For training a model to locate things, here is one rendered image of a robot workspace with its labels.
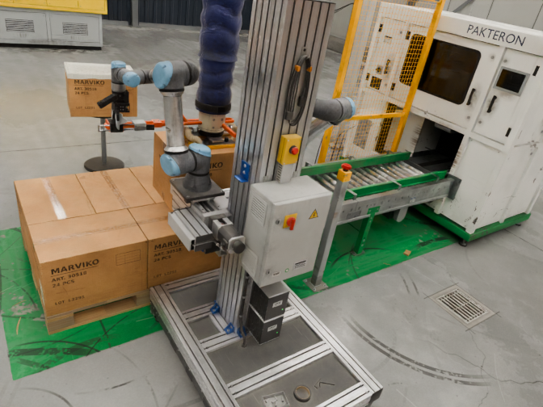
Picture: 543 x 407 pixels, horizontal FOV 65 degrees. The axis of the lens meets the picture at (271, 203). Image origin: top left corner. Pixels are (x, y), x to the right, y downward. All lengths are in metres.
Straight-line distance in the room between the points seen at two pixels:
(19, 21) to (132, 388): 8.15
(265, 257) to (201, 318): 0.84
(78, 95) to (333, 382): 3.26
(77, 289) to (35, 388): 0.55
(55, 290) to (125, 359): 0.57
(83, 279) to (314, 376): 1.44
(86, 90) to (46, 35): 5.63
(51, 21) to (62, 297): 7.66
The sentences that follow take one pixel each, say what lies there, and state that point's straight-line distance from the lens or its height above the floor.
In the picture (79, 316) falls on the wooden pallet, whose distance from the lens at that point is 3.03.
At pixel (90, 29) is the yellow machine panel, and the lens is 10.06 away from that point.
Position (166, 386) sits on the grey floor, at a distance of 2.65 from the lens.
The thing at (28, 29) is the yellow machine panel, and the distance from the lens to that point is 9.86.
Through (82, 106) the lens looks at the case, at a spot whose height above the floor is 0.72.
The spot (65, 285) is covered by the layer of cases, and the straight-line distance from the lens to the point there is 2.76.
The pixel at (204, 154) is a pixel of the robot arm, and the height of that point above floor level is 1.25.
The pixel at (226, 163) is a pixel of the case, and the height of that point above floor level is 0.99.
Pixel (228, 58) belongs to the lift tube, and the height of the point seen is 1.62.
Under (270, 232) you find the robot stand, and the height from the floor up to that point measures 1.08.
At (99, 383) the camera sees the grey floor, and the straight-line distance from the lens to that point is 2.70.
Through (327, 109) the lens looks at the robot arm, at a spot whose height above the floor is 1.54.
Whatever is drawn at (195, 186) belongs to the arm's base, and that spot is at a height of 1.06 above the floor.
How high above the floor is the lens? 2.12
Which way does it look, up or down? 29 degrees down
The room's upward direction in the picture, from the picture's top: 10 degrees clockwise
